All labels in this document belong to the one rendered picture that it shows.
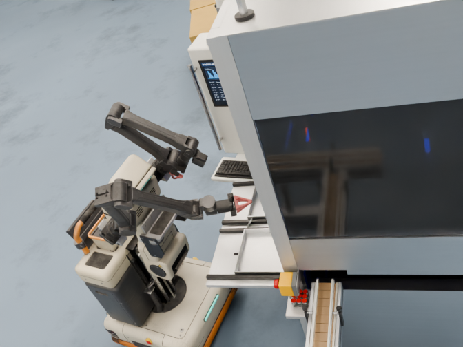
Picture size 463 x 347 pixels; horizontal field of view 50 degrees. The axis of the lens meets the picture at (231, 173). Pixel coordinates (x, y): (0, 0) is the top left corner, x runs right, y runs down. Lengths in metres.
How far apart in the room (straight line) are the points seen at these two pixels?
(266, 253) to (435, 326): 0.80
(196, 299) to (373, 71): 2.05
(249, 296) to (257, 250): 0.99
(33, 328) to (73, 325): 0.33
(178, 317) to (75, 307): 1.06
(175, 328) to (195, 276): 0.37
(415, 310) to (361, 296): 0.23
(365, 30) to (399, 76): 0.17
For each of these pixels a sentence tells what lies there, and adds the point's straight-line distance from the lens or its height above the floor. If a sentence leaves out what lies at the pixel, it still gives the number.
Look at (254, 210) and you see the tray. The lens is 2.61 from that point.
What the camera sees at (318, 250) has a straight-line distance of 2.01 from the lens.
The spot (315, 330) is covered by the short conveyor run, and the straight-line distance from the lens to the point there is 2.07.
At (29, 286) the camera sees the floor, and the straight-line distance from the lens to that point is 4.32.
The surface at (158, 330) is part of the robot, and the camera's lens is 3.11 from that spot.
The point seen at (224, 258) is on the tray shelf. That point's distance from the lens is 2.45.
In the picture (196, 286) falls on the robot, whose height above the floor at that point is 0.28.
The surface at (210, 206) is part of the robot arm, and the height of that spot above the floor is 1.32.
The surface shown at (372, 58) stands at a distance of 1.44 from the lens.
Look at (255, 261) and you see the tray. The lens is 2.38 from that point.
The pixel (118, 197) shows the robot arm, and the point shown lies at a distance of 1.91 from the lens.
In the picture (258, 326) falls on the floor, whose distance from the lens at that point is 3.25.
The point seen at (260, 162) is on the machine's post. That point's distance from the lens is 1.70.
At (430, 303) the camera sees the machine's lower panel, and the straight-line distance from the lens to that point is 2.27.
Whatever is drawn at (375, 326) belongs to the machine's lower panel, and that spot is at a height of 0.60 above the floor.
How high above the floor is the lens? 2.69
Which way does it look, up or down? 39 degrees down
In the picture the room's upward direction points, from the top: 20 degrees counter-clockwise
